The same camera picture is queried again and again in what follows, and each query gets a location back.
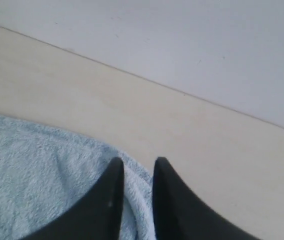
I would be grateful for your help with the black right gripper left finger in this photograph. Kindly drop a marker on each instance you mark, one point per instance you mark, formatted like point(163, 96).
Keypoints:
point(96, 216)

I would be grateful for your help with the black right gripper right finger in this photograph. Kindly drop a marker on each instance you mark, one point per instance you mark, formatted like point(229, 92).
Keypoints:
point(222, 202)

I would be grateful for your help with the light blue fluffy towel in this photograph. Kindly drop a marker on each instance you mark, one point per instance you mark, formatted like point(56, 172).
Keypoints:
point(45, 170)

